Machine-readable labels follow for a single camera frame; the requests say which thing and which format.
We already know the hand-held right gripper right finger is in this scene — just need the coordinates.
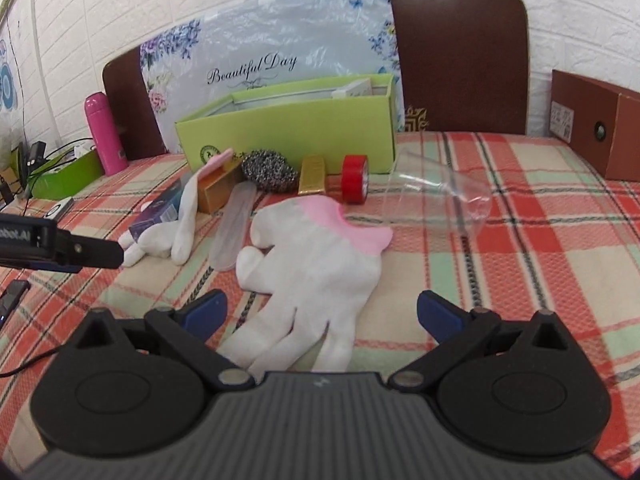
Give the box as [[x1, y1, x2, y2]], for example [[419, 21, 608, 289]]
[[389, 289, 593, 391]]

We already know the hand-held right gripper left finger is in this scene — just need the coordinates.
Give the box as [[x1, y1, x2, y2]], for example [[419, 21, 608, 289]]
[[50, 289, 257, 392]]

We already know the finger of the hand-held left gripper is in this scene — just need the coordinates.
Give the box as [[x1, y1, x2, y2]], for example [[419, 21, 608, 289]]
[[55, 232, 125, 273]]

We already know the white glove with pink cuff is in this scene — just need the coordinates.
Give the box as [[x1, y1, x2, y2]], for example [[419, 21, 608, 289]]
[[122, 149, 235, 268], [220, 196, 394, 381]]

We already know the steel wool scourer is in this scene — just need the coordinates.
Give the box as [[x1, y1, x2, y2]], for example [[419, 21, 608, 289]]
[[241, 148, 301, 193]]

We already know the red tape roll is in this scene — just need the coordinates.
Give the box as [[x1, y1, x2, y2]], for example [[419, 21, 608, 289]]
[[341, 154, 370, 205]]

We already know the light green cardboard box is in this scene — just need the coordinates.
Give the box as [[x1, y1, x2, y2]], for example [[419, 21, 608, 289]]
[[174, 73, 398, 175]]

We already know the white medicine box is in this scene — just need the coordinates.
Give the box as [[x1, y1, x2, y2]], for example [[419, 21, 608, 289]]
[[332, 79, 373, 100]]

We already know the white flat power bank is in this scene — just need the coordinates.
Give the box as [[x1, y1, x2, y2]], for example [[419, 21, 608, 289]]
[[44, 199, 76, 221]]

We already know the dark green open box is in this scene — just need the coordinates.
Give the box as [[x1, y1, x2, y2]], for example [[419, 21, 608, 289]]
[[30, 147, 106, 201]]

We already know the purple box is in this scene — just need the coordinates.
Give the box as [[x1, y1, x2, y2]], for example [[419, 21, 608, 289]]
[[128, 182, 183, 241]]

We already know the translucent white oblong case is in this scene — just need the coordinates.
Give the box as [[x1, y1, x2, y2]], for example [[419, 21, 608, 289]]
[[209, 181, 257, 272]]

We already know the black electronic device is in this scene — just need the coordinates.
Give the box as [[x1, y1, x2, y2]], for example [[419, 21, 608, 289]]
[[17, 141, 48, 181]]

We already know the plaid blanket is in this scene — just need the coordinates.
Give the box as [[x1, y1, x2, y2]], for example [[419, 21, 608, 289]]
[[0, 131, 640, 461]]

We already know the pink thermos bottle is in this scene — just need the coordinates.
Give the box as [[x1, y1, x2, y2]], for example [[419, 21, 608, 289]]
[[84, 92, 129, 177]]

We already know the brown and gold box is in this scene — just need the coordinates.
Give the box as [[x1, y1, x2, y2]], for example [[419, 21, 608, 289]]
[[196, 160, 246, 215]]

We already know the clear plastic cup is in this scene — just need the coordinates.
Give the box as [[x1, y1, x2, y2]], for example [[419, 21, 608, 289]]
[[382, 149, 493, 251]]

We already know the small gold bar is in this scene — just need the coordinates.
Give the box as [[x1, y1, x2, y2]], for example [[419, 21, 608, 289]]
[[298, 155, 328, 196]]

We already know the brown cardboard box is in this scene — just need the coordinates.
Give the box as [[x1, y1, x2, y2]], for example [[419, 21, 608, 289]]
[[550, 70, 640, 182]]

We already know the brown wooden headboard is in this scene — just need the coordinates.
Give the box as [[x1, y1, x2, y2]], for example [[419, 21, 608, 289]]
[[102, 0, 530, 161]]

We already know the floral packaged pillow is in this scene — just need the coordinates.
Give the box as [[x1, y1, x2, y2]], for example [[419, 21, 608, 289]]
[[139, 0, 406, 153]]

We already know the black cable plug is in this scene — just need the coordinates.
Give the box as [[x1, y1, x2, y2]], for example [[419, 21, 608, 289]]
[[0, 280, 68, 376]]

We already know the blue wall sticker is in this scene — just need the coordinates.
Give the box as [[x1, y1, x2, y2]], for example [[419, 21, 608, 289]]
[[0, 35, 18, 116]]

